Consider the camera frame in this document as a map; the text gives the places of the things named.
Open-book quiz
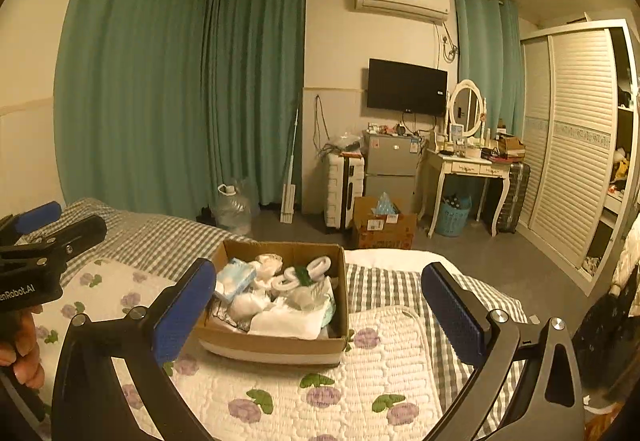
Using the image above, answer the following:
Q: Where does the light blue tissue packet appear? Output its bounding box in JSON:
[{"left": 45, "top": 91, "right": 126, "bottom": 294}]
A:
[{"left": 214, "top": 258, "right": 256, "bottom": 305}]

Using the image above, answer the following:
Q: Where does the white fluffy soft cloth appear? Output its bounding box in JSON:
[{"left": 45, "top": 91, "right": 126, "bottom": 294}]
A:
[{"left": 228, "top": 291, "right": 271, "bottom": 322}]

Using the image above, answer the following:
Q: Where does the white cotton towel pack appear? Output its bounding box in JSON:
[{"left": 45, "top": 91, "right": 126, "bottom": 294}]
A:
[{"left": 248, "top": 276, "right": 336, "bottom": 340}]

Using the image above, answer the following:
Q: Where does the green white chenille toy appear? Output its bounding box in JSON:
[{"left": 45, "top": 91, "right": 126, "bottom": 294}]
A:
[{"left": 271, "top": 256, "right": 332, "bottom": 293}]

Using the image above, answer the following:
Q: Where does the cream soft cloth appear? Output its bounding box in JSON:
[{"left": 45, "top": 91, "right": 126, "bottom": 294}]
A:
[{"left": 250, "top": 253, "right": 283, "bottom": 281}]

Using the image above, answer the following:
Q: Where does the person's left hand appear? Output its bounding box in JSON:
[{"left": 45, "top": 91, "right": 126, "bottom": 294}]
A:
[{"left": 1, "top": 305, "right": 44, "bottom": 389}]

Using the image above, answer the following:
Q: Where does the white floral quilted blanket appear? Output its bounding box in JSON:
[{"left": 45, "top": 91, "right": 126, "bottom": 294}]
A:
[{"left": 35, "top": 260, "right": 442, "bottom": 440}]

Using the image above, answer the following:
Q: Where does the white jacket on chair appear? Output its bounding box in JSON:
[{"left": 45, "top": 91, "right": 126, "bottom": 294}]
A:
[{"left": 608, "top": 215, "right": 640, "bottom": 317}]

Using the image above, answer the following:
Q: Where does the clear water jug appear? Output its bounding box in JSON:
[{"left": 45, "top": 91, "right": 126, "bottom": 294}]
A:
[{"left": 213, "top": 183, "right": 252, "bottom": 235}]

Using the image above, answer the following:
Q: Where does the grey checkered bed sheet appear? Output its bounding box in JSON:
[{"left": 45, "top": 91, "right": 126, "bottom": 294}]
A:
[{"left": 58, "top": 198, "right": 472, "bottom": 413}]

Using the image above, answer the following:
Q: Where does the teal window curtain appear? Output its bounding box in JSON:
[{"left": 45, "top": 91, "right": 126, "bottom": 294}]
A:
[{"left": 53, "top": 0, "right": 306, "bottom": 219}]

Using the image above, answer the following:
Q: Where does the blue laundry basket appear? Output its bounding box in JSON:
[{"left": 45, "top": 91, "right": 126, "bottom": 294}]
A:
[{"left": 435, "top": 195, "right": 472, "bottom": 237}]

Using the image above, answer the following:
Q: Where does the brown cardboard box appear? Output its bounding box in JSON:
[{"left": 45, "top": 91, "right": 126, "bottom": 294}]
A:
[{"left": 194, "top": 239, "right": 348, "bottom": 366}]

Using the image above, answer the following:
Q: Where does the cardboard box on floor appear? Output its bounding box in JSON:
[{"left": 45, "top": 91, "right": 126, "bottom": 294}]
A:
[{"left": 352, "top": 196, "right": 418, "bottom": 249}]

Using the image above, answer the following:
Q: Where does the dark striped suitcase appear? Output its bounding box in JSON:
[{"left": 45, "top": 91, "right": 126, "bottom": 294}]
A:
[{"left": 497, "top": 163, "right": 530, "bottom": 233}]

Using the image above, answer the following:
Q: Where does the white flat mop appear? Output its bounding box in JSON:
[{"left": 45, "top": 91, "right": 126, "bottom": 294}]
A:
[{"left": 280, "top": 110, "right": 299, "bottom": 224}]

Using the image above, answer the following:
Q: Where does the white louvered wardrobe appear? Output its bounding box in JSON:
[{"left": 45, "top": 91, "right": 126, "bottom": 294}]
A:
[{"left": 518, "top": 19, "right": 639, "bottom": 295}]

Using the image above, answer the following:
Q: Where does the white dressing table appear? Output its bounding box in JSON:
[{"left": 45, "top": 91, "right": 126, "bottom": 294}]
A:
[{"left": 419, "top": 150, "right": 511, "bottom": 239}]

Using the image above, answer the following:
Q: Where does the silver mini fridge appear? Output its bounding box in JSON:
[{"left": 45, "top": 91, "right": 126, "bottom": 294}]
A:
[{"left": 364, "top": 132, "right": 421, "bottom": 214}]

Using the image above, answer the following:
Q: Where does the white black suitcase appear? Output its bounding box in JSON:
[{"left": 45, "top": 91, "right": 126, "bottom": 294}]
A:
[{"left": 323, "top": 153, "right": 364, "bottom": 230}]

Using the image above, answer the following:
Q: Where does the white oval vanity mirror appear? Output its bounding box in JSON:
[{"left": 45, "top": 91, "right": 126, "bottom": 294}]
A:
[{"left": 447, "top": 79, "right": 486, "bottom": 140}]

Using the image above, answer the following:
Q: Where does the teal curtain beside wardrobe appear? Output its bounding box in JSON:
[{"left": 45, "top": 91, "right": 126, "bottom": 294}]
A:
[{"left": 454, "top": 0, "right": 525, "bottom": 136}]

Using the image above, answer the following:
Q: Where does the black wall television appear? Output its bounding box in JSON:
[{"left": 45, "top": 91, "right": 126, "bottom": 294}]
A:
[{"left": 367, "top": 59, "right": 448, "bottom": 117}]

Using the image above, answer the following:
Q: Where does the white wall air conditioner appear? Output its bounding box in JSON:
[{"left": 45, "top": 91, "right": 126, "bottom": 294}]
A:
[{"left": 355, "top": 0, "right": 451, "bottom": 23}]

